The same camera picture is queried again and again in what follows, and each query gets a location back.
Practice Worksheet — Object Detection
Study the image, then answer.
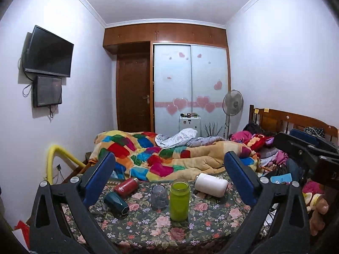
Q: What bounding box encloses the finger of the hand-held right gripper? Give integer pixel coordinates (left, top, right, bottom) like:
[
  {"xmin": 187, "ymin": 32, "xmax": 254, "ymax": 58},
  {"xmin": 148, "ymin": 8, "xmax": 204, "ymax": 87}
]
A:
[
  {"xmin": 273, "ymin": 132, "xmax": 321, "ymax": 165},
  {"xmin": 289, "ymin": 128, "xmax": 339, "ymax": 156}
]

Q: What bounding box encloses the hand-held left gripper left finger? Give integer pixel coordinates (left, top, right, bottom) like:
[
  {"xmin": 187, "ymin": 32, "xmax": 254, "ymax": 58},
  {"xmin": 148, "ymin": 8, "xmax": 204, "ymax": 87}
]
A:
[{"xmin": 28, "ymin": 151, "xmax": 125, "ymax": 254}]

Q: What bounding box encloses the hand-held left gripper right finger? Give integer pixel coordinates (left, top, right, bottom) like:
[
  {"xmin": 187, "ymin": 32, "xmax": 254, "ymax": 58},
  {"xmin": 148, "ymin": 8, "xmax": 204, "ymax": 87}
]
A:
[{"xmin": 219, "ymin": 151, "xmax": 312, "ymax": 254}]

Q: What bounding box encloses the dark teal cup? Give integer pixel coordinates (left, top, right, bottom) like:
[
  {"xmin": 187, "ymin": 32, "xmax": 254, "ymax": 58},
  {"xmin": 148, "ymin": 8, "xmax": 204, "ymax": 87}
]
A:
[{"xmin": 104, "ymin": 192, "xmax": 130, "ymax": 214}]

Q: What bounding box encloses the white cup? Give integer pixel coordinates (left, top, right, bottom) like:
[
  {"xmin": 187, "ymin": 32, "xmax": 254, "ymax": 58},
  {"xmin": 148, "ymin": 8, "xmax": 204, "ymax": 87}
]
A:
[{"xmin": 194, "ymin": 173, "xmax": 229, "ymax": 198}]

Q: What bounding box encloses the red thermos bottle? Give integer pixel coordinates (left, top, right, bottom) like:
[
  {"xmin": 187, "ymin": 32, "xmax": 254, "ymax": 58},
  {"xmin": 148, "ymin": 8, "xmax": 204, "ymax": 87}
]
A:
[{"xmin": 113, "ymin": 177, "xmax": 140, "ymax": 198}]

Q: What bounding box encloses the clear glass cup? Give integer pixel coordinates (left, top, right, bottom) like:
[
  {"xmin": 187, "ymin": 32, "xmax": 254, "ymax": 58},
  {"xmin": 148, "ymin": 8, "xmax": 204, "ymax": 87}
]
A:
[{"xmin": 151, "ymin": 184, "xmax": 169, "ymax": 209}]

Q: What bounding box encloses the black polka dot cloth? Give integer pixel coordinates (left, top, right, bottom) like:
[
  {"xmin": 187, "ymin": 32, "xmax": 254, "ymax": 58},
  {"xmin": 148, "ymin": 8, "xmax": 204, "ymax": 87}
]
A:
[{"xmin": 304, "ymin": 126, "xmax": 325, "ymax": 138}]

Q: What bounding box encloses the pile of clothes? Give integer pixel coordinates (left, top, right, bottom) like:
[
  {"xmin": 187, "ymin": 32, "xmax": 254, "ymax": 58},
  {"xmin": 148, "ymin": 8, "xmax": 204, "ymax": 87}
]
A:
[{"xmin": 258, "ymin": 148, "xmax": 290, "ymax": 175}]

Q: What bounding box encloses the wooden bed headboard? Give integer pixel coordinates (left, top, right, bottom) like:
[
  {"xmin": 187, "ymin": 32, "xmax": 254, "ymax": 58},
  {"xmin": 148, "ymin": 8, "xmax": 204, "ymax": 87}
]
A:
[{"xmin": 249, "ymin": 105, "xmax": 339, "ymax": 146}]

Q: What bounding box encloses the blue booklet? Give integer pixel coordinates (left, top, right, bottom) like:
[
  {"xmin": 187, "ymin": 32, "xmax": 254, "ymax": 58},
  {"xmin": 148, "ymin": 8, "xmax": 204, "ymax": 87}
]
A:
[{"xmin": 270, "ymin": 173, "xmax": 293, "ymax": 185}]

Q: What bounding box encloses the red plush toy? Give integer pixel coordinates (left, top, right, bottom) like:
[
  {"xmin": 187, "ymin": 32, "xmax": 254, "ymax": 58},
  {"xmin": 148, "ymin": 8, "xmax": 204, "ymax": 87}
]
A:
[{"xmin": 247, "ymin": 134, "xmax": 274, "ymax": 152}]

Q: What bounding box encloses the pink clothing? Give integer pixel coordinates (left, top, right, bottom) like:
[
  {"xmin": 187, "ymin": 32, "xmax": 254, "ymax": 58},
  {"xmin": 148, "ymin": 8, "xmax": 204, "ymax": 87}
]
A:
[{"xmin": 229, "ymin": 131, "xmax": 253, "ymax": 145}]

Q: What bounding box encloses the brown plush toy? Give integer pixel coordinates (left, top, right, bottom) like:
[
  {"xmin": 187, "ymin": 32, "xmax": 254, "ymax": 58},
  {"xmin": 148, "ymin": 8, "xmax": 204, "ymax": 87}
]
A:
[{"xmin": 302, "ymin": 181, "xmax": 329, "ymax": 236}]

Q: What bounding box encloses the yellow padded pipe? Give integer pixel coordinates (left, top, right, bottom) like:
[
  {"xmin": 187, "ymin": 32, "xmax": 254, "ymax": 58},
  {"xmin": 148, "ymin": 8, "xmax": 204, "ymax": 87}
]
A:
[{"xmin": 47, "ymin": 144, "xmax": 86, "ymax": 184}]

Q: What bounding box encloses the black bag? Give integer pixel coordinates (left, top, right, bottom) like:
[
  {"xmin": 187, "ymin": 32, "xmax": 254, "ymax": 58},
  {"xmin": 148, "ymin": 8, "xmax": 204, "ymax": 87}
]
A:
[{"xmin": 243, "ymin": 122, "xmax": 263, "ymax": 138}]

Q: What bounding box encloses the dark spiky plant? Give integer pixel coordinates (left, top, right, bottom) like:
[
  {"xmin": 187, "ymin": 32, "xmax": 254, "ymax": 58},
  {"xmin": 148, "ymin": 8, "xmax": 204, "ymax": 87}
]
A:
[{"xmin": 204, "ymin": 122, "xmax": 224, "ymax": 138}]

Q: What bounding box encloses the colourful patchwork blanket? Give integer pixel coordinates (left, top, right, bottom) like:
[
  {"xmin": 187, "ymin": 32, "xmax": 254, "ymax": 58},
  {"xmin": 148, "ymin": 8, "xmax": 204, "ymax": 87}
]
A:
[{"xmin": 88, "ymin": 130, "xmax": 261, "ymax": 182}]

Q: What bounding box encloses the floral bed sheet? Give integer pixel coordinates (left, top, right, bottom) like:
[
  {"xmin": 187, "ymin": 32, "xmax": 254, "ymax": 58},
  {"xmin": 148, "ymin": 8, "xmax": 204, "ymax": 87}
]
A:
[{"xmin": 61, "ymin": 173, "xmax": 268, "ymax": 247}]

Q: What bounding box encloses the grey striped cloth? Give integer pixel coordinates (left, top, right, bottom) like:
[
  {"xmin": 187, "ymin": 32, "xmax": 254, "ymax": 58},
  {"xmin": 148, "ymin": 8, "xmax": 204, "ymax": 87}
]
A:
[{"xmin": 155, "ymin": 128, "xmax": 225, "ymax": 149}]

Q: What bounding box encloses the small white cabinet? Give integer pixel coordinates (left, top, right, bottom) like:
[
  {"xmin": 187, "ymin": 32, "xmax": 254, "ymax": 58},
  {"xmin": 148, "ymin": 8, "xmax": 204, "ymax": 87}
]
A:
[{"xmin": 179, "ymin": 113, "xmax": 201, "ymax": 135}]

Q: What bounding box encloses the standing electric fan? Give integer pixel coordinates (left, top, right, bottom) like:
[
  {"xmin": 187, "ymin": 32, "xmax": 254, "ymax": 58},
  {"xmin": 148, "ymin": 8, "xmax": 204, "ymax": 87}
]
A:
[{"xmin": 222, "ymin": 89, "xmax": 244, "ymax": 139}]

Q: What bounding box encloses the red bag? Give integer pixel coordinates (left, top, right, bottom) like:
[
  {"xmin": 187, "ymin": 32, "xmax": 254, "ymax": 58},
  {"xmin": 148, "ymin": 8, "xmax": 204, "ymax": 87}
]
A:
[{"xmin": 14, "ymin": 219, "xmax": 31, "ymax": 249}]

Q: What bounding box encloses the brown wooden door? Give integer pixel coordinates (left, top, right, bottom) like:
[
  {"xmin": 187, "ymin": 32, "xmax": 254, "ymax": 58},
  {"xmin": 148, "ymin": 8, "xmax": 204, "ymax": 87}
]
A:
[{"xmin": 116, "ymin": 42, "xmax": 152, "ymax": 133}]

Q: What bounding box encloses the wardrobe with pink hearts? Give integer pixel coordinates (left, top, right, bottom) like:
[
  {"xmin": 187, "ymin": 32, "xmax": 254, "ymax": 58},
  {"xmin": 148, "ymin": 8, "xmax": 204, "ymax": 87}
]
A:
[{"xmin": 153, "ymin": 43, "xmax": 230, "ymax": 138}]

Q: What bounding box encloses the wooden overhead cabinet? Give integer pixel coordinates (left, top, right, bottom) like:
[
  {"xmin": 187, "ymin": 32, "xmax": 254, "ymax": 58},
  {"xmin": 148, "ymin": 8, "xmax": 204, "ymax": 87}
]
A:
[{"xmin": 103, "ymin": 23, "xmax": 229, "ymax": 54}]

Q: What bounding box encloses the small black wall monitor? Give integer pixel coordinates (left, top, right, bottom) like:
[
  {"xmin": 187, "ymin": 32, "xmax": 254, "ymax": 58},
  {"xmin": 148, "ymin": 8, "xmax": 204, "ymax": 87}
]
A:
[{"xmin": 32, "ymin": 75, "xmax": 63, "ymax": 108}]

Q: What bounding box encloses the wall-mounted black television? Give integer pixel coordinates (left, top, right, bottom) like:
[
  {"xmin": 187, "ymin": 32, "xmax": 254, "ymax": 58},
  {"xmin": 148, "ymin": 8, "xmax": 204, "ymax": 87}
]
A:
[{"xmin": 22, "ymin": 25, "xmax": 75, "ymax": 78}]

